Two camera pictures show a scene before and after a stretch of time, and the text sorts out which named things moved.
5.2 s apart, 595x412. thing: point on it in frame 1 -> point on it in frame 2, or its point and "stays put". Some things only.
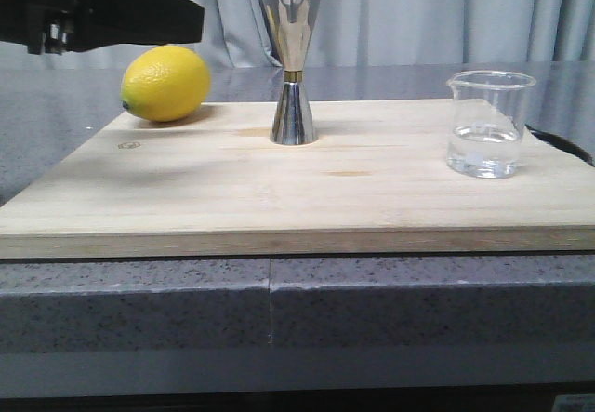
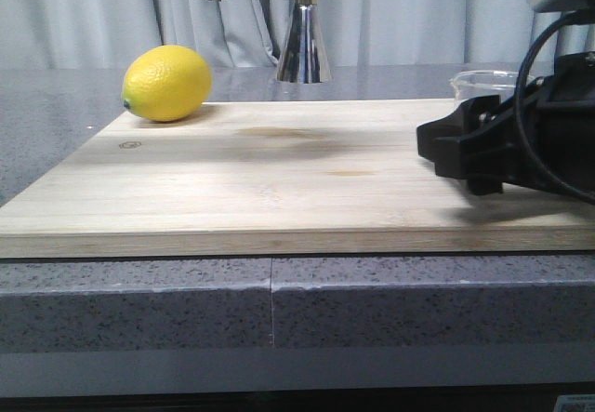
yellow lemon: [165, 84] stays put
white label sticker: [574, 403] stays put
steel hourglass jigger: [292, 13] -> [305, 57]
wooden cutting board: [376, 182] stays put
